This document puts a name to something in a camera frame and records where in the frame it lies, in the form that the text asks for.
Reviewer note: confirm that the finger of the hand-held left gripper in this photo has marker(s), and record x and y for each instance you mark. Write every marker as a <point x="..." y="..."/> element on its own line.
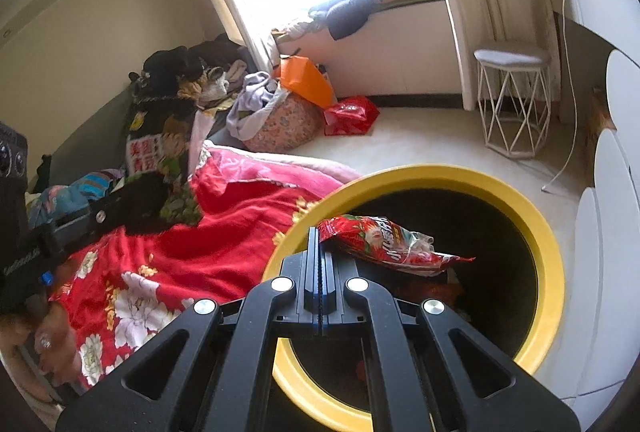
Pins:
<point x="130" y="204"/>

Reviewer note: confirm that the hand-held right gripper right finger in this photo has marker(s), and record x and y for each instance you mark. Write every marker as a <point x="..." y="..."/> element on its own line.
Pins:
<point x="400" y="362"/>

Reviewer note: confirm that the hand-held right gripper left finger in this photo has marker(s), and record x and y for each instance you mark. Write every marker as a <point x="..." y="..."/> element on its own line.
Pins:
<point x="250" y="362"/>

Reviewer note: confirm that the green black snack bag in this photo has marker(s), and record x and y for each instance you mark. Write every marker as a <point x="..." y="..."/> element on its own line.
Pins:
<point x="170" y="152"/>

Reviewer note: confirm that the red snack packet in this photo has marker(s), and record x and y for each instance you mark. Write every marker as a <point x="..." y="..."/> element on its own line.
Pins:
<point x="380" y="242"/>

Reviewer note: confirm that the yellow rimmed black trash bin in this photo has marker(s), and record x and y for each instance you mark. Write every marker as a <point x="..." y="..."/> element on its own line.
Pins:
<point x="500" y="192"/>

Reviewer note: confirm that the person's left hand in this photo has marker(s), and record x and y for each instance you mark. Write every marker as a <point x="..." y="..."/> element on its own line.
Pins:
<point x="60" y="352"/>

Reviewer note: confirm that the blue floral garment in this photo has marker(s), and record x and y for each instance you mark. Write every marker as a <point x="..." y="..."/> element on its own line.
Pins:
<point x="75" y="197"/>

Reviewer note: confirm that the grey headboard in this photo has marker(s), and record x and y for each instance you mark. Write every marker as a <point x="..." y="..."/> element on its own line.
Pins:
<point x="85" y="142"/>

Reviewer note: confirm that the red floral blanket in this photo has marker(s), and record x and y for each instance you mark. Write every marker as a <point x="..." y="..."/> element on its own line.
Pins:
<point x="225" y="237"/>

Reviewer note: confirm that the pile of clothes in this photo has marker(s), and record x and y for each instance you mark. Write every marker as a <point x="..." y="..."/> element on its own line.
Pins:
<point x="185" y="67"/>

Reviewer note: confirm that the lavender grey garment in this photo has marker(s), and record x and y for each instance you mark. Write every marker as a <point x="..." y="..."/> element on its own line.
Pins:
<point x="250" y="107"/>

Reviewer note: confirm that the floral fabric bundle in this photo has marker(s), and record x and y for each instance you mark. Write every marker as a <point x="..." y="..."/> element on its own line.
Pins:
<point x="290" y="127"/>

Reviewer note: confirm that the orange bag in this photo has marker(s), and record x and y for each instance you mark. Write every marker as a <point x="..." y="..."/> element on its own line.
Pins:
<point x="305" y="82"/>

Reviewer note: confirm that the red plastic bag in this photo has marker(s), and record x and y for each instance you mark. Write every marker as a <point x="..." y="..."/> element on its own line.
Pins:
<point x="352" y="114"/>

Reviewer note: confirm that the light crumpled clothes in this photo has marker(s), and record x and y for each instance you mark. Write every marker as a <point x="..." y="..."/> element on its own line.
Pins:
<point x="300" y="27"/>

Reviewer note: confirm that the dark jacket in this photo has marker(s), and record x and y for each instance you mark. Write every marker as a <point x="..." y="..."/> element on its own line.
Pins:
<point x="350" y="14"/>

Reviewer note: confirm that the white dressing table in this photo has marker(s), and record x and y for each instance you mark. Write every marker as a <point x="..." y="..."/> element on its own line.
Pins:
<point x="615" y="162"/>

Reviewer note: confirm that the white window seat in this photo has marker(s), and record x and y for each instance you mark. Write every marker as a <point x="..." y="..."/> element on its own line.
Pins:
<point x="410" y="57"/>

